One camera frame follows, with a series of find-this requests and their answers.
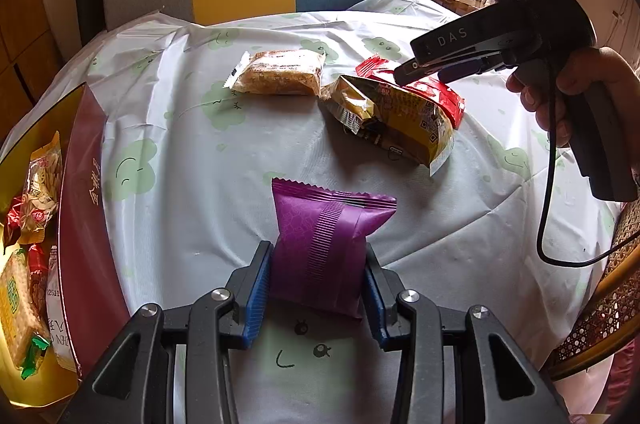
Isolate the wicker chair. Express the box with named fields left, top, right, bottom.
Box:
left=547, top=199, right=640, bottom=380

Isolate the wooden wardrobe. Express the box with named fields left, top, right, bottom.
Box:
left=0, top=0, right=63, bottom=130

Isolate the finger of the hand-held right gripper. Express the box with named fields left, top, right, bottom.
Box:
left=392, top=46, right=496, bottom=86
left=437, top=55, right=506, bottom=83

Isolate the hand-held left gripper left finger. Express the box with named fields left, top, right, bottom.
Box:
left=75, top=240, right=275, bottom=424

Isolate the large yellow black snack packet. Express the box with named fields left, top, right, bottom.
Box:
left=367, top=81, right=455, bottom=177

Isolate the dark red snack packet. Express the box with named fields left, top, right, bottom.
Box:
left=4, top=196, right=36, bottom=245

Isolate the pink cloth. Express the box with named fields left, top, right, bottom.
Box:
left=565, top=349, right=640, bottom=424

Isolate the purple snack packet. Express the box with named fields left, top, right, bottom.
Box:
left=270, top=177, right=397, bottom=321

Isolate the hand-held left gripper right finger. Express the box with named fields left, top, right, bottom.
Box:
left=364, top=243, right=571, bottom=424

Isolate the green yellow cracker packet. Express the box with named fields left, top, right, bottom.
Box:
left=0, top=249, right=51, bottom=380

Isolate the cloud print plastic sheet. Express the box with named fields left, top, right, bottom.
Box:
left=0, top=0, right=621, bottom=424

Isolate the red gold candy packet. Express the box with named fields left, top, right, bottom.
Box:
left=27, top=244, right=49, bottom=300

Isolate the gold patterned snack packet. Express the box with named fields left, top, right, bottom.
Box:
left=25, top=131, right=63, bottom=245

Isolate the clear orange pastry packet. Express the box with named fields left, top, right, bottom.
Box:
left=225, top=49, right=327, bottom=97

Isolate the small golden snack packet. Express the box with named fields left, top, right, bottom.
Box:
left=320, top=74, right=388, bottom=137

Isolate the black cable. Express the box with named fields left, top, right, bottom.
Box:
left=536, top=54, right=621, bottom=266

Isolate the person's right hand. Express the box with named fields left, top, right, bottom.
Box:
left=505, top=46, right=640, bottom=175

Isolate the maroon gift box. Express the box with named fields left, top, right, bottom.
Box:
left=0, top=81, right=133, bottom=410

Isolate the white snack packet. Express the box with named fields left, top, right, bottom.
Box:
left=45, top=244, right=81, bottom=372

